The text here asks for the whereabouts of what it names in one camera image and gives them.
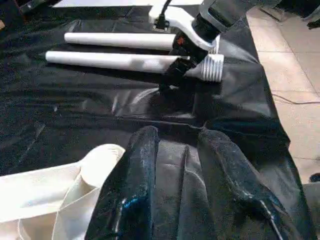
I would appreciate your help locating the dark low shelf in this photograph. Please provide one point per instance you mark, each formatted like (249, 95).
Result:
(22, 8)

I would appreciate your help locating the black mat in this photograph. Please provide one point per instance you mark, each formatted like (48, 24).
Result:
(75, 100)

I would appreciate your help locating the white plastic table leg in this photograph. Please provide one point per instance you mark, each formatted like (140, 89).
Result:
(100, 58)
(112, 40)

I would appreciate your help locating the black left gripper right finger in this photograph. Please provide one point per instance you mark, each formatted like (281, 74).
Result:
(237, 190)

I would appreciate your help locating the white flat board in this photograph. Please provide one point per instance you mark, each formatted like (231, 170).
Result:
(112, 3)

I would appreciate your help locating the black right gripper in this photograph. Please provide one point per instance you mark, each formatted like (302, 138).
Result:
(190, 48)

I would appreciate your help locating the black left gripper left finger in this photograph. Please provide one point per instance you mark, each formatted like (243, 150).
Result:
(130, 195)

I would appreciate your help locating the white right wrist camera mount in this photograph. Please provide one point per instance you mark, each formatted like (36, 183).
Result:
(182, 17)

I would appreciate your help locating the white plastic table top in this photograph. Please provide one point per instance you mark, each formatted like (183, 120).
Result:
(37, 190)

